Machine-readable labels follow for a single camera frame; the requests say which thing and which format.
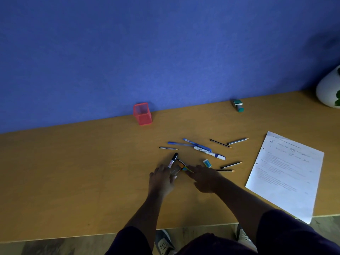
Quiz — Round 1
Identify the person's right hand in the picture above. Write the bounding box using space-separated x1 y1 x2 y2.
185 165 225 194

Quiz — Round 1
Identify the person's left hand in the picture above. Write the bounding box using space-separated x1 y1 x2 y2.
148 165 177 197

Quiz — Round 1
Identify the person's right forearm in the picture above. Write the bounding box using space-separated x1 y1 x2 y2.
213 176 275 245

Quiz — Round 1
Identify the person's left forearm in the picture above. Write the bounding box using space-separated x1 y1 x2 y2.
124 191 166 250

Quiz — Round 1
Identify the orange and green highlighter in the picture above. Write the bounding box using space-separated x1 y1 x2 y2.
178 163 195 174

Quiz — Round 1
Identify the black marker with white label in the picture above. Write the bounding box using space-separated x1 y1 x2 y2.
168 152 179 169

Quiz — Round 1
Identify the white marker with blue cap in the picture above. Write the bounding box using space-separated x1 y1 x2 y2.
194 146 226 161

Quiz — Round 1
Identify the blue capped ballpoint pen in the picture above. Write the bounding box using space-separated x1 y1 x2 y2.
183 138 212 152

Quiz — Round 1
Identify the red mesh pen holder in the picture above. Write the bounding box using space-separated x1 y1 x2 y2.
133 103 152 126

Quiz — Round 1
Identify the grey left sneaker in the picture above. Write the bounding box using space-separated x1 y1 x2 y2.
155 229 177 255

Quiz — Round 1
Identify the grey sneaker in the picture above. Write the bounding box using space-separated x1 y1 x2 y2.
155 229 177 255
236 224 258 253

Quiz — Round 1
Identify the grey right sneaker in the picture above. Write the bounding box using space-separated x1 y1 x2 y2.
236 224 258 253

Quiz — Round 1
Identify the white printed paper sheet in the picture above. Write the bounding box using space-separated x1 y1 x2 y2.
245 131 325 225

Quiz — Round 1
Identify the dark purple shirt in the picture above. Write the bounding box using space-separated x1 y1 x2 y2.
105 209 340 255

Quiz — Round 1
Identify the white round vase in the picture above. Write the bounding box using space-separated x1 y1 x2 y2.
316 65 340 109

